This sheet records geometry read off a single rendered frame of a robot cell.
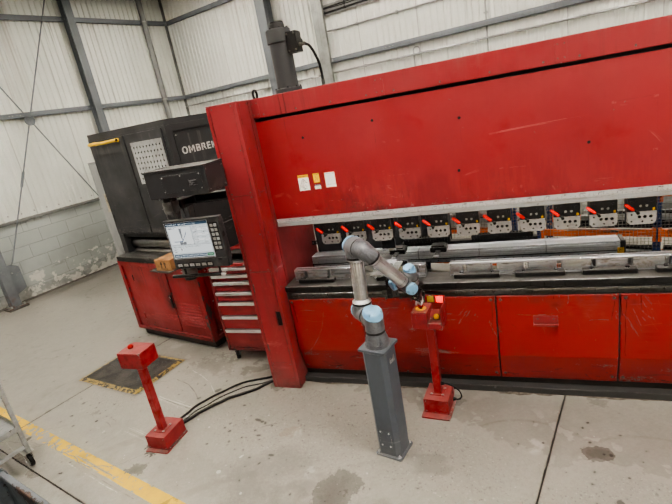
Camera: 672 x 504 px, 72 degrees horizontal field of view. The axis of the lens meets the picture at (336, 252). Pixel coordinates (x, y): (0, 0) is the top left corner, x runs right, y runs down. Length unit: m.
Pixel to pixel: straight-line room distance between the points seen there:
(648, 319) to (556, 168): 1.09
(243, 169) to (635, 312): 2.72
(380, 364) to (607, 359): 1.54
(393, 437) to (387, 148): 1.86
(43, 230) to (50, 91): 2.34
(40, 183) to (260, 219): 6.16
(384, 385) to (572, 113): 1.93
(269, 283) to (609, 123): 2.47
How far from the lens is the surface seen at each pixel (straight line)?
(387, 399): 2.92
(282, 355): 3.89
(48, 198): 9.20
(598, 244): 3.60
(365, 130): 3.24
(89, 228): 9.50
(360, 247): 2.58
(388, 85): 3.16
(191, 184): 3.26
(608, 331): 3.46
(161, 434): 3.85
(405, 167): 3.21
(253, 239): 3.53
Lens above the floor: 2.17
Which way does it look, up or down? 18 degrees down
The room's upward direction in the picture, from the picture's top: 10 degrees counter-clockwise
